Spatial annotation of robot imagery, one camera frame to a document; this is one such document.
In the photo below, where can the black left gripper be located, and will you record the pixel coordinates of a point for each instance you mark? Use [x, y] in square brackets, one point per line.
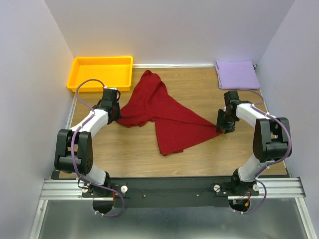
[117, 116]

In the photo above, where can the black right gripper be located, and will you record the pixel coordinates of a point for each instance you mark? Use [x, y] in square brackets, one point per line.
[229, 128]

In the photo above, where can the red t shirt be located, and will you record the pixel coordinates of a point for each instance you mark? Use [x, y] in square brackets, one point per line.
[177, 127]

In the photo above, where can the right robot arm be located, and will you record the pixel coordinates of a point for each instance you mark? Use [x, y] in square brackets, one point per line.
[271, 142]

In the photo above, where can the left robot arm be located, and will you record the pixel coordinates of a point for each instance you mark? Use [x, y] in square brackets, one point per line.
[74, 147]

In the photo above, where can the yellow plastic bin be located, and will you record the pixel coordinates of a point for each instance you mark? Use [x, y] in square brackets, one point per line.
[113, 71]

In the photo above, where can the folded lavender t shirt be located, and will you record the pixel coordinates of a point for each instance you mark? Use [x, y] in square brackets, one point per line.
[236, 75]

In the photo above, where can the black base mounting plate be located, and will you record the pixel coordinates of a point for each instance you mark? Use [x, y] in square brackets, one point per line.
[172, 192]

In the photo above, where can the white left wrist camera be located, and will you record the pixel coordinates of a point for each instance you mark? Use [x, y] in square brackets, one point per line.
[107, 89]

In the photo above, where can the aluminium frame rail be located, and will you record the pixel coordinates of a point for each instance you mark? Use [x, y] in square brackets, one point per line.
[64, 213]

